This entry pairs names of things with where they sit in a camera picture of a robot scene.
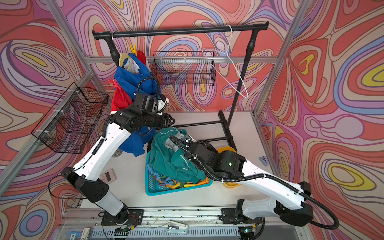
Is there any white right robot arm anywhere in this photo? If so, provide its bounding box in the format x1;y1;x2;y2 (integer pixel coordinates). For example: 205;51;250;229
169;136;340;230

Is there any teal green jacket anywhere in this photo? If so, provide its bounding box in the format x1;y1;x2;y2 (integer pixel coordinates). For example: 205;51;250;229
147;127;206;184

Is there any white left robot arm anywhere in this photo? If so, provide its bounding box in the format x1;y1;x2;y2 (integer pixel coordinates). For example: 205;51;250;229
62;93;175;225

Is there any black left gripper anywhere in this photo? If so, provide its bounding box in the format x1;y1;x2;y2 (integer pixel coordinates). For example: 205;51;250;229
141;112;177;128

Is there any teal plastic basket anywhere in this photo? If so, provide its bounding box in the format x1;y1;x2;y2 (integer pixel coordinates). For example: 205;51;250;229
145;167;213;197

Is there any pink calculator on table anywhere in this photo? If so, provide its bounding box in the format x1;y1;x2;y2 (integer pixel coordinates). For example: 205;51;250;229
100;168;117;185

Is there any black wire basket left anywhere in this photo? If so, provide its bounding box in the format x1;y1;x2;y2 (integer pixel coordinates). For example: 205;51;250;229
31;83;109;154

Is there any blue white red jacket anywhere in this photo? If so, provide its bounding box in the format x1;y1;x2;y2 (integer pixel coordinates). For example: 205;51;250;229
103;53;161;157

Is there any yellow plastic tray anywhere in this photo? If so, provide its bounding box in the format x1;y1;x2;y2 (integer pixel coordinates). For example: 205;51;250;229
218;146;240;189

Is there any clear pencil cup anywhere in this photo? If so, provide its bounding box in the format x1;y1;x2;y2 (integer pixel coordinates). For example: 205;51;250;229
112;149;123;158

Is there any black wire basket rear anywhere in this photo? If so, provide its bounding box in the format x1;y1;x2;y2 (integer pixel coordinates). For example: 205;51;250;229
151;51;216;87

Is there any yellow clothespin on blue jacket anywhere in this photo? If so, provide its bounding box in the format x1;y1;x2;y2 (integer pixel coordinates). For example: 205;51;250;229
130;45;138;56

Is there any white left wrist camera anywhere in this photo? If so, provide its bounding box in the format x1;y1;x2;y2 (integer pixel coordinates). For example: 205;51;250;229
157;95;169;114

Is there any blue clothespin on table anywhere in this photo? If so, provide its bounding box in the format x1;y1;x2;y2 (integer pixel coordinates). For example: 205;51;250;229
259;156;270;166

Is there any black clothes rack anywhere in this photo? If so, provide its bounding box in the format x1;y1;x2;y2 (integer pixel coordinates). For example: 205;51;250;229
92;21;270;150

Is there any black wire basket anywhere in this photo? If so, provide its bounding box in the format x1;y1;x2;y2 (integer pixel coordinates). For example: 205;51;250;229
31;83;109;154
151;51;216;87

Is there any rainbow patchwork jacket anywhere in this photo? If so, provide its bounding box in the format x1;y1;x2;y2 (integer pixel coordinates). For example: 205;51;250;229
152;175;210;190

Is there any red clothespin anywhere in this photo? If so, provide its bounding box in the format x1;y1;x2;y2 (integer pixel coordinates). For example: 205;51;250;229
109;79;122;90

